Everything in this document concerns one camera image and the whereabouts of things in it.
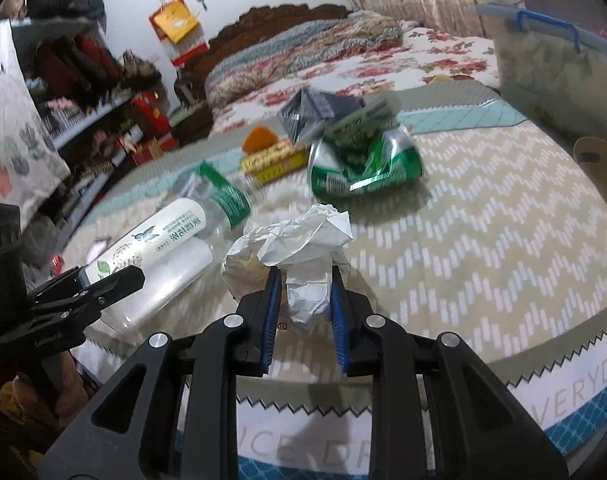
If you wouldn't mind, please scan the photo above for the crushed green soda can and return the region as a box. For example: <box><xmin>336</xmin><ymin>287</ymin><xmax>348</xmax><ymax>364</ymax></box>
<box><xmin>308</xmin><ymin>101</ymin><xmax>424</xmax><ymax>200</ymax></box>

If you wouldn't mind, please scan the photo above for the white tissue pack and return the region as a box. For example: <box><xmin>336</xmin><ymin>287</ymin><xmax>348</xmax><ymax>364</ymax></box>
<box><xmin>84</xmin><ymin>198</ymin><xmax>215</xmax><ymax>334</ymax></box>

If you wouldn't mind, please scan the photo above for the beige zigzag bed quilt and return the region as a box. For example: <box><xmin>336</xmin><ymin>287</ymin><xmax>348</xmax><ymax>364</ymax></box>
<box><xmin>57</xmin><ymin>79</ymin><xmax>607</xmax><ymax>480</ymax></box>

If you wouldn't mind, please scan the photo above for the yellow red wall calendar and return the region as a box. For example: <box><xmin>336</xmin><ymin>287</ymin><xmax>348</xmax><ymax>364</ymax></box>
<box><xmin>148</xmin><ymin>0</ymin><xmax>208</xmax><ymax>68</ymax></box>

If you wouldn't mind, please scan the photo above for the dark wooden headboard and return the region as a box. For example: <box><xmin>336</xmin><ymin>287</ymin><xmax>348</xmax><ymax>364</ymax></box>
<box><xmin>171</xmin><ymin>3</ymin><xmax>349</xmax><ymax>148</ymax></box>

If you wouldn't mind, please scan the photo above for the green white snack wrapper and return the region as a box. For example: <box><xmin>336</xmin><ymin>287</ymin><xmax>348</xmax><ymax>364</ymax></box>
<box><xmin>171</xmin><ymin>162</ymin><xmax>252</xmax><ymax>230</ymax></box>

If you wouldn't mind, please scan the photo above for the floral bed sheet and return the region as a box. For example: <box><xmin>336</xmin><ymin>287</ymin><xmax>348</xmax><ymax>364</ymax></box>
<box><xmin>210</xmin><ymin>23</ymin><xmax>500</xmax><ymax>136</ymax></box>

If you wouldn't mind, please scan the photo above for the yellow medicine box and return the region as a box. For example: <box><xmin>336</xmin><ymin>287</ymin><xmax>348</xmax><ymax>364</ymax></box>
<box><xmin>240</xmin><ymin>140</ymin><xmax>310</xmax><ymax>186</ymax></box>

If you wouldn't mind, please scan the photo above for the clear bin blue handle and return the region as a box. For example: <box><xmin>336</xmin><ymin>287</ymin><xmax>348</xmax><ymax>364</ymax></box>
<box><xmin>476</xmin><ymin>3</ymin><xmax>607</xmax><ymax>141</ymax></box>

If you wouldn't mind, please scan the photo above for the cactus print fabric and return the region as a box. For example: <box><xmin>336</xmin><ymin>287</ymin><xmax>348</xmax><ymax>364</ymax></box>
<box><xmin>0</xmin><ymin>21</ymin><xmax>70</xmax><ymax>223</ymax></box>

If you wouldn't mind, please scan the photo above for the orange peel piece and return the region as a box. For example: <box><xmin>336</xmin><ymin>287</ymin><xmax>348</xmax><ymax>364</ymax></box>
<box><xmin>242</xmin><ymin>126</ymin><xmax>280</xmax><ymax>155</ymax></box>

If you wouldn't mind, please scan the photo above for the white paper ball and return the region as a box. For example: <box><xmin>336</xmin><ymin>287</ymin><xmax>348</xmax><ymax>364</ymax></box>
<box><xmin>221</xmin><ymin>204</ymin><xmax>353</xmax><ymax>335</ymax></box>

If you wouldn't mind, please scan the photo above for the dark blue foil bag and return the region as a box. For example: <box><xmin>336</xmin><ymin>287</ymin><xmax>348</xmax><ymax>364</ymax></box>
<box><xmin>278</xmin><ymin>88</ymin><xmax>365</xmax><ymax>145</ymax></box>

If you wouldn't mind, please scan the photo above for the folded floral patchwork quilt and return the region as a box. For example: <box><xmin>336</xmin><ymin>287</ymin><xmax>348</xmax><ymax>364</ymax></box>
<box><xmin>204</xmin><ymin>11</ymin><xmax>402</xmax><ymax>110</ymax></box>

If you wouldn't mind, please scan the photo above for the cluttered metal shelf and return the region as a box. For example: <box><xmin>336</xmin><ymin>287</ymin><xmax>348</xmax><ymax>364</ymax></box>
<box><xmin>11</xmin><ymin>0</ymin><xmax>162</xmax><ymax>224</ymax></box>

